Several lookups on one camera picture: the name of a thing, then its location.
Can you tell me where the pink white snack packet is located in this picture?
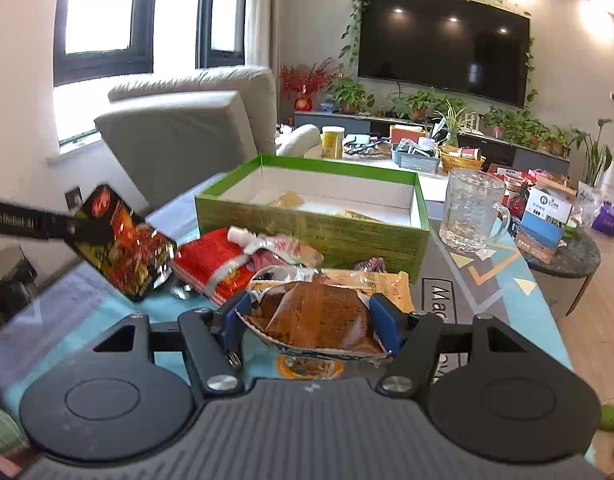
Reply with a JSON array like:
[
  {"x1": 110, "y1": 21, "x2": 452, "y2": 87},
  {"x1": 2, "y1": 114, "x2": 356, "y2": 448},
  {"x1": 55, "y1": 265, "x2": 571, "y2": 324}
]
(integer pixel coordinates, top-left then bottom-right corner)
[{"x1": 227, "y1": 226, "x2": 325, "y2": 281}]

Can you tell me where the grey-blue plastic basket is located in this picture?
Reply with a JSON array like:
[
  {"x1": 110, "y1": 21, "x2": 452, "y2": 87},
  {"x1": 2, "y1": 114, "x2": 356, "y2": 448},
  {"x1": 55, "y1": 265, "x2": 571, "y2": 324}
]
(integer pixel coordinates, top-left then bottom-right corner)
[{"x1": 391, "y1": 142, "x2": 443, "y2": 171}]

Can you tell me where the beige armchair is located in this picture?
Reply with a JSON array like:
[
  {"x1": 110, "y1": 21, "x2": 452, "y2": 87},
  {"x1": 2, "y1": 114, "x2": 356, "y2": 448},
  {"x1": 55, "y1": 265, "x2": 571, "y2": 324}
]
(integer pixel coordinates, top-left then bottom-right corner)
[{"x1": 94, "y1": 66, "x2": 320, "y2": 211}]

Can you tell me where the purple gift bag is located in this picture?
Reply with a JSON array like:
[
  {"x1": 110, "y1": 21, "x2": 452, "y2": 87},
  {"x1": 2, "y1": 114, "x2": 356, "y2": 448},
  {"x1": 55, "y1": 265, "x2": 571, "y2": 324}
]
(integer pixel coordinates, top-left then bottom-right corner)
[{"x1": 591, "y1": 201, "x2": 614, "y2": 237}]

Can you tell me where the green ivy vine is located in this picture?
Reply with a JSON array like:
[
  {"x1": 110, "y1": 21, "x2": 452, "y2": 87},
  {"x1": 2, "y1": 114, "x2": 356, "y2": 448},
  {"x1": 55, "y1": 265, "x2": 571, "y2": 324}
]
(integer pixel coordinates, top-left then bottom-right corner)
[{"x1": 339, "y1": 0, "x2": 538, "y2": 106}]

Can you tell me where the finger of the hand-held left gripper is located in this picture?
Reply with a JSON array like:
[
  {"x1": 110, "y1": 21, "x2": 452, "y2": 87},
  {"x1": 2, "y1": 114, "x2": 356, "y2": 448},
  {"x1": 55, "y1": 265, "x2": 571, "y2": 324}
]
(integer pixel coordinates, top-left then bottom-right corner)
[{"x1": 0, "y1": 197, "x2": 114, "y2": 257}]

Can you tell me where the orange box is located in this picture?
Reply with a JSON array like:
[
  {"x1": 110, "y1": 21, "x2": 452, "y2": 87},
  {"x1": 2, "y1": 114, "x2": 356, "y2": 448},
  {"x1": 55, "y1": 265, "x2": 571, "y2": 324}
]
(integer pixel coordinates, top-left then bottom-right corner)
[{"x1": 389, "y1": 124, "x2": 428, "y2": 145}]

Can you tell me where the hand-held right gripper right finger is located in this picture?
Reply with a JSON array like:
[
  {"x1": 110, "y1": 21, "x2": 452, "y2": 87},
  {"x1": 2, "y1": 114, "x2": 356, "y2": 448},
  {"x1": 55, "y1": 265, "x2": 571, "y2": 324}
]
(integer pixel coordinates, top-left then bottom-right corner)
[{"x1": 369, "y1": 295, "x2": 533, "y2": 401}]

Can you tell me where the blue white cardboard box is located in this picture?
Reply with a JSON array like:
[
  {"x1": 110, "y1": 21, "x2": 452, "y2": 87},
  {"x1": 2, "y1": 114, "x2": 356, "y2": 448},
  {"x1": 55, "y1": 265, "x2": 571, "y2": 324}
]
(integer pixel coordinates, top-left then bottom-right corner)
[{"x1": 520, "y1": 185, "x2": 575, "y2": 251}]

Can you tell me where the green cardboard box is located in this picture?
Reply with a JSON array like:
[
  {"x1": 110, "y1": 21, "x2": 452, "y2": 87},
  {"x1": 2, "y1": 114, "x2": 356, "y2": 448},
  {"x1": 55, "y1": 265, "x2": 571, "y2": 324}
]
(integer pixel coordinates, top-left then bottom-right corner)
[{"x1": 194, "y1": 154, "x2": 432, "y2": 283}]

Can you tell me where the black wall television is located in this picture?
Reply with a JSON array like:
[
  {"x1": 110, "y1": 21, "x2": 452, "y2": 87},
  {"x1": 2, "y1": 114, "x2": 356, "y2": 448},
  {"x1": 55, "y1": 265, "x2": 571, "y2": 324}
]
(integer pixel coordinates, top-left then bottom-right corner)
[{"x1": 357, "y1": 0, "x2": 531, "y2": 108}]

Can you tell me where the black framed window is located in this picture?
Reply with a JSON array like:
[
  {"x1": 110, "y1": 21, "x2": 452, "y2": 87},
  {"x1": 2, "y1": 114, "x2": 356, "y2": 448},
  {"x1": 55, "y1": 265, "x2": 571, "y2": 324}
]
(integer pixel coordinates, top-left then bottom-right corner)
[
  {"x1": 53, "y1": 0, "x2": 155, "y2": 86},
  {"x1": 197, "y1": 0, "x2": 250, "y2": 68}
]

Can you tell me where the white sheer curtain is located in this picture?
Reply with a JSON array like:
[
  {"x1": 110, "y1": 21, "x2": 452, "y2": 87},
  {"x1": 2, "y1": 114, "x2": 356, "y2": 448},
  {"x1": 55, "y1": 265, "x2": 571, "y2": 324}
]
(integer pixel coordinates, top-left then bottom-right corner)
[{"x1": 244, "y1": 0, "x2": 283, "y2": 86}]

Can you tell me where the brown snack packet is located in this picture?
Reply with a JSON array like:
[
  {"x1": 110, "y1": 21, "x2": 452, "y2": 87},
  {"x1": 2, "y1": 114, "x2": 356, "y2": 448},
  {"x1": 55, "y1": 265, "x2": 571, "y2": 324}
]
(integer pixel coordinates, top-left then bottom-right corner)
[{"x1": 235, "y1": 266, "x2": 416, "y2": 361}]

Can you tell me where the dark marble side table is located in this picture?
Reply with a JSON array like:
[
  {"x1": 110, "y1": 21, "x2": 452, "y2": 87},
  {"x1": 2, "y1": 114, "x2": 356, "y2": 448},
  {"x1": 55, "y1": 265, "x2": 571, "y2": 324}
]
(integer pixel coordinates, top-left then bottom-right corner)
[{"x1": 507, "y1": 230, "x2": 602, "y2": 318}]

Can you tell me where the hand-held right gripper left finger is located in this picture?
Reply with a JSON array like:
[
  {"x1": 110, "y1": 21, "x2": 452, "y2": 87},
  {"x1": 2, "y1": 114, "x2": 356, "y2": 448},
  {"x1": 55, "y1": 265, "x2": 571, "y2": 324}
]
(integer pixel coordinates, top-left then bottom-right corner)
[{"x1": 93, "y1": 291, "x2": 253, "y2": 401}]

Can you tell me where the flat yellow snack packet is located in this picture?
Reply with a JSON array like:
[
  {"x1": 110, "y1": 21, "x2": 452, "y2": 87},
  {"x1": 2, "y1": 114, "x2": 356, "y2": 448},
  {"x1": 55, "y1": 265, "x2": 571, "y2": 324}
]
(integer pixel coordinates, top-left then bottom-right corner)
[{"x1": 336, "y1": 208, "x2": 385, "y2": 222}]

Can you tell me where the black red snack packet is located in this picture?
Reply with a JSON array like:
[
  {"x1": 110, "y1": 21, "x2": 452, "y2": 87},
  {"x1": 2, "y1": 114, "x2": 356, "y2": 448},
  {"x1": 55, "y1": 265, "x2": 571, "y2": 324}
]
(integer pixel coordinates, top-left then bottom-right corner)
[{"x1": 72, "y1": 183, "x2": 179, "y2": 303}]

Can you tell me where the green striped cloth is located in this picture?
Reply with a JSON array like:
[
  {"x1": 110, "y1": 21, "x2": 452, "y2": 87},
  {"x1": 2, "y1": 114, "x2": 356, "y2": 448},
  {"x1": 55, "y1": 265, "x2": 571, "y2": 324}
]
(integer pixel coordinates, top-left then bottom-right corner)
[{"x1": 0, "y1": 402, "x2": 32, "y2": 457}]

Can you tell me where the yellow wicker basket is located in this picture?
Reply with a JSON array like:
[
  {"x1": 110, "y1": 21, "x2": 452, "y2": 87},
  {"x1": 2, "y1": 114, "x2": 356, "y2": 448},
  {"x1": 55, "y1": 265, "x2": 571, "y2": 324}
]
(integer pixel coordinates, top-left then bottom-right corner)
[{"x1": 439, "y1": 146, "x2": 487, "y2": 173}]

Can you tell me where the spider plant in vase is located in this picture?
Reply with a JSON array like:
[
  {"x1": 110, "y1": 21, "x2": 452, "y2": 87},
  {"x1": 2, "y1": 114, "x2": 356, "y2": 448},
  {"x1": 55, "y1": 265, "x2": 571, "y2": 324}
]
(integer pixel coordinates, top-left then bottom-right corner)
[{"x1": 433, "y1": 100, "x2": 475, "y2": 148}]

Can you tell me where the clear glass mug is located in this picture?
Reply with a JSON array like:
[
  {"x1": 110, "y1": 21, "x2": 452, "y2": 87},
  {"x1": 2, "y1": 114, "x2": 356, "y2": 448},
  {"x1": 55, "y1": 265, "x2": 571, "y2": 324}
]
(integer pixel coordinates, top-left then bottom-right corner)
[{"x1": 439, "y1": 167, "x2": 512, "y2": 253}]

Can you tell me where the brown cardboard box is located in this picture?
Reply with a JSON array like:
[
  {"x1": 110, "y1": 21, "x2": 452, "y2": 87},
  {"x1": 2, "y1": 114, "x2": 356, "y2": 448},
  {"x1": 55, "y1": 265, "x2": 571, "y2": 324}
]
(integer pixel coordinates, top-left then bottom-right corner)
[{"x1": 514, "y1": 232, "x2": 558, "y2": 265}]

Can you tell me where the round white table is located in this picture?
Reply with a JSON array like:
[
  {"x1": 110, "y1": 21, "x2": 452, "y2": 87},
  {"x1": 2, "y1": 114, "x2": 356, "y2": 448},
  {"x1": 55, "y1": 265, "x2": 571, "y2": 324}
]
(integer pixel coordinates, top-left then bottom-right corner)
[{"x1": 304, "y1": 135, "x2": 450, "y2": 177}]

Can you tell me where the yellow tin can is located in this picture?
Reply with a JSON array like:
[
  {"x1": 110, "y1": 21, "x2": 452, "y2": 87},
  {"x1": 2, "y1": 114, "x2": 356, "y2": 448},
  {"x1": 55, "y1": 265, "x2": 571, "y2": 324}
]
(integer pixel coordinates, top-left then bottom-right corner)
[{"x1": 321, "y1": 126, "x2": 345, "y2": 160}]

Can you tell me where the red flower arrangement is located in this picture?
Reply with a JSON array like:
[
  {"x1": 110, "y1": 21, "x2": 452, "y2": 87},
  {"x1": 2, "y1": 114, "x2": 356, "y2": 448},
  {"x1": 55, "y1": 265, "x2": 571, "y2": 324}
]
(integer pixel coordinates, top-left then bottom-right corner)
[{"x1": 279, "y1": 57, "x2": 340, "y2": 112}]

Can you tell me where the green potted plant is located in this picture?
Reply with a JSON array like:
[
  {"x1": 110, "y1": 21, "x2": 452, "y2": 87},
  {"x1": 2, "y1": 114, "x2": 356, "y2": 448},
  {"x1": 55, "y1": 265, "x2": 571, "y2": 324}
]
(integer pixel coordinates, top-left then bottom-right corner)
[
  {"x1": 482, "y1": 106, "x2": 513, "y2": 140},
  {"x1": 332, "y1": 77, "x2": 375, "y2": 115},
  {"x1": 402, "y1": 89, "x2": 438, "y2": 121},
  {"x1": 542, "y1": 127, "x2": 570, "y2": 157}
]

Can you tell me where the tall large-leaved plant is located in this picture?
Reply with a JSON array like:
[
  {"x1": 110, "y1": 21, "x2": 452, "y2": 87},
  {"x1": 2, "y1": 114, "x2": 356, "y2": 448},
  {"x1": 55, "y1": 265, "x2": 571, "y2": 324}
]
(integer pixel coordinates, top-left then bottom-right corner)
[{"x1": 570, "y1": 119, "x2": 614, "y2": 187}]

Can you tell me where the dark round bin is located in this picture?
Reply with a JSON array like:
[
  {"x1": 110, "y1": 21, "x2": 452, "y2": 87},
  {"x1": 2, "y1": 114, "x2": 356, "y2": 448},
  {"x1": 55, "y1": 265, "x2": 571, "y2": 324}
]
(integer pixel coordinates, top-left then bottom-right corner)
[{"x1": 0, "y1": 252, "x2": 38, "y2": 311}]

